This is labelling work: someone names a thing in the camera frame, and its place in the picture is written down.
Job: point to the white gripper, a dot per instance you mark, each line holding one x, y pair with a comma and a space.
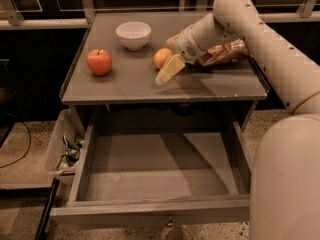
184, 46

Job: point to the orange fruit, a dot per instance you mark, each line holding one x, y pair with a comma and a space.
160, 57

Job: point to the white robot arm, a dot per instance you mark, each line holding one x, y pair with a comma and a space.
285, 174

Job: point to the open grey top drawer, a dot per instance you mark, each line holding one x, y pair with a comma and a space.
128, 180

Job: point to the white bowl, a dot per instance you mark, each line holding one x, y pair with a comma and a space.
134, 35

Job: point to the grey cabinet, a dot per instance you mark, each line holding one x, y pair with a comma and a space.
135, 80

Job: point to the brown chip bag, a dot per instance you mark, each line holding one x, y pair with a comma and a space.
224, 54

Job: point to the red apple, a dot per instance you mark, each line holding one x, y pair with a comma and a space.
99, 62

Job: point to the clear plastic trash bin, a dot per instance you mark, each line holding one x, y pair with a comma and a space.
55, 167

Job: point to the metal railing frame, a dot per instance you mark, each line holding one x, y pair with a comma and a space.
65, 14

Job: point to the metal drawer handle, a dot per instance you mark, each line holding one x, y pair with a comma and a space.
170, 223

